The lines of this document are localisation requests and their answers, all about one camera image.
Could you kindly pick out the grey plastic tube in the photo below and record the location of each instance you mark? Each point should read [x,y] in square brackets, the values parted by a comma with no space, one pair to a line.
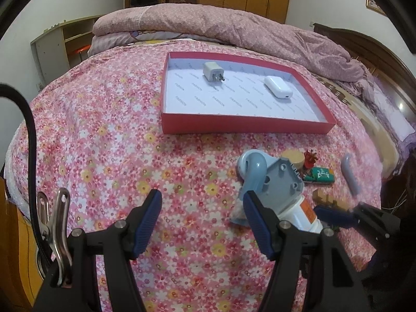
[351,175]

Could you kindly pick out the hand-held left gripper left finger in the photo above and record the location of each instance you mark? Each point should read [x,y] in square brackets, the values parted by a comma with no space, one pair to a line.
[148,221]

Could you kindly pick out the white earbuds case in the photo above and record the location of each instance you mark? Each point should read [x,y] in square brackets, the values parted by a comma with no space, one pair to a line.
[278,86]

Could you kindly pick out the dark wooden headboard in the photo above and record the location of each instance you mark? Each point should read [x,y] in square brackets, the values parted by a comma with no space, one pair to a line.
[373,48]

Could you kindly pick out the purple pillow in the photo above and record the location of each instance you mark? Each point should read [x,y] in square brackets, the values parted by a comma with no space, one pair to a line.
[390,110]

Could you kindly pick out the framed wall picture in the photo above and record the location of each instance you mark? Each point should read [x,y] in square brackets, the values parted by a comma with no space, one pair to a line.
[375,5]

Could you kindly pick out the white wall charger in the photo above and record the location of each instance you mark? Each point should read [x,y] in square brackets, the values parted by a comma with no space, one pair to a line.
[211,71]

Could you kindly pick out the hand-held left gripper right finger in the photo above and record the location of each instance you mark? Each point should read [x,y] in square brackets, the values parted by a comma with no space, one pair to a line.
[256,221]

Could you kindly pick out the white bottle orange label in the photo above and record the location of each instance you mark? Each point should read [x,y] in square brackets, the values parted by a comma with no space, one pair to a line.
[304,214]

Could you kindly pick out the pink floral bedsheet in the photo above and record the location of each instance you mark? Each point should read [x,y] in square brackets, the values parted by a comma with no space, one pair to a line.
[97,136]

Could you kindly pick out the beige shelf unit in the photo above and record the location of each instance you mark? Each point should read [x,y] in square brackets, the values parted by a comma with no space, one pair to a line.
[52,45]

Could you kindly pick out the small green box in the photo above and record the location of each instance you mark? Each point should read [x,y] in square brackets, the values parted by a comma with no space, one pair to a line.
[320,175]

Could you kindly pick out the red plastic item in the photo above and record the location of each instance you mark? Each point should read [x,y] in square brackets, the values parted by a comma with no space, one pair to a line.
[81,50]

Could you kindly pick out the pink quilt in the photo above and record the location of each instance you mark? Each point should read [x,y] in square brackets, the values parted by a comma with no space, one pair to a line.
[227,22]

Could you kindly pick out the wooden puzzle piece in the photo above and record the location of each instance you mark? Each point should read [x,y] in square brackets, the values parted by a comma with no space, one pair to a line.
[325,198]

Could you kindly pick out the metal spring clip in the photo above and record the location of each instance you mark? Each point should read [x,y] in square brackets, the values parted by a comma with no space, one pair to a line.
[53,227]

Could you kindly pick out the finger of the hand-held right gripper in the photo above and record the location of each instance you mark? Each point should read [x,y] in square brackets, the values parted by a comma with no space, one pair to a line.
[373,208]
[331,216]

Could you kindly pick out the round wooden disc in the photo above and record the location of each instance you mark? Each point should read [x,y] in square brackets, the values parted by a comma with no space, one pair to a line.
[292,161]

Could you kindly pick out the red cardboard tray box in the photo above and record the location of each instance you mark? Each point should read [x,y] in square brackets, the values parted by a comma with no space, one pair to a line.
[227,104]

